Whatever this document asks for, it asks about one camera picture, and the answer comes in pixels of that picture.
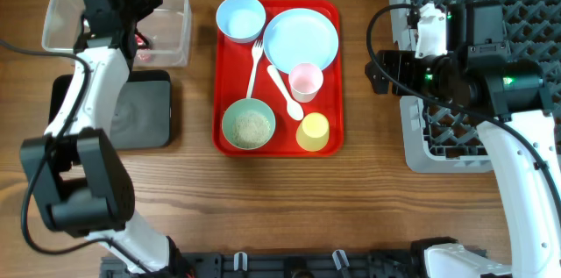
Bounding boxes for red snack wrapper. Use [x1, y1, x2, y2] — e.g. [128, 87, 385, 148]
[135, 32, 153, 62]

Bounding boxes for yellow plastic cup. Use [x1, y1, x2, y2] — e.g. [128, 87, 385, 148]
[296, 112, 330, 152]

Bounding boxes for green bowl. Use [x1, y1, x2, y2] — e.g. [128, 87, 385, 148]
[221, 98, 276, 150]

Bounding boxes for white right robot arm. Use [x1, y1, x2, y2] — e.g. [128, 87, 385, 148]
[368, 1, 560, 277]

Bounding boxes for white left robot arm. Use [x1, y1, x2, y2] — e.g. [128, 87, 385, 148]
[20, 0, 195, 277]

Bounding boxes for clear plastic waste bin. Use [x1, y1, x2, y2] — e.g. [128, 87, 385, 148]
[41, 0, 192, 68]

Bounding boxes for grey dishwasher rack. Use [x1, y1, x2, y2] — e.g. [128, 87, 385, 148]
[389, 0, 560, 173]

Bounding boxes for black food waste bin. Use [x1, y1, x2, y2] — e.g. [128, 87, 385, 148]
[44, 66, 172, 152]

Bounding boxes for pink plastic cup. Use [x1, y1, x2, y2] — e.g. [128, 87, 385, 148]
[288, 63, 324, 103]

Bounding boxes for light blue bowl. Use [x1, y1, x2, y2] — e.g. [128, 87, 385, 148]
[216, 0, 266, 44]

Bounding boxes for light blue plate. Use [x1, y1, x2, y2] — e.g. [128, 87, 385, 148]
[263, 8, 339, 74]

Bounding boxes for white plastic spoon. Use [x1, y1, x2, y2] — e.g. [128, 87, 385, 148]
[266, 65, 304, 121]

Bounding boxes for red plastic tray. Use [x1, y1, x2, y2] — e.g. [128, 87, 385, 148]
[211, 0, 345, 158]

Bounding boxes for white plastic fork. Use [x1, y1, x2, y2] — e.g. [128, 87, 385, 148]
[245, 39, 264, 98]

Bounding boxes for white rice grains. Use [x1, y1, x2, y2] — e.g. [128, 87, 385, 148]
[232, 110, 272, 149]

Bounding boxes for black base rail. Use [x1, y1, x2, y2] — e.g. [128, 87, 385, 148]
[99, 249, 487, 278]

